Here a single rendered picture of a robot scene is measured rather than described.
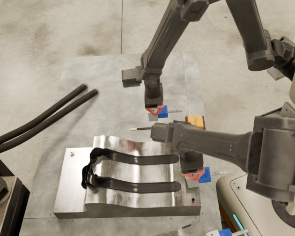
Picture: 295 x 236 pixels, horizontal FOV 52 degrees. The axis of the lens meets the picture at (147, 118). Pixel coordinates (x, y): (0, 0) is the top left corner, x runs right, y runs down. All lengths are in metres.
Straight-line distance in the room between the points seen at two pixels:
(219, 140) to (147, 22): 2.83
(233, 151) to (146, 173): 0.62
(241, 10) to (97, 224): 0.81
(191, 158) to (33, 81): 2.23
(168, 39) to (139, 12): 2.70
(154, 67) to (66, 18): 2.77
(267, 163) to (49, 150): 1.04
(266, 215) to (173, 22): 1.24
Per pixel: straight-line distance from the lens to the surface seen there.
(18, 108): 2.74
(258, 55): 0.90
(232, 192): 1.74
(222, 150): 0.52
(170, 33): 0.75
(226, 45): 2.99
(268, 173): 0.43
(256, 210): 1.72
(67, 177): 1.16
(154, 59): 0.86
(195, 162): 0.89
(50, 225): 1.17
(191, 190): 1.07
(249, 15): 0.75
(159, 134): 0.83
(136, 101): 1.40
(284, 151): 0.42
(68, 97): 1.43
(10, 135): 1.32
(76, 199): 1.11
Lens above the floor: 1.83
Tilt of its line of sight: 51 degrees down
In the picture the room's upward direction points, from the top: 7 degrees counter-clockwise
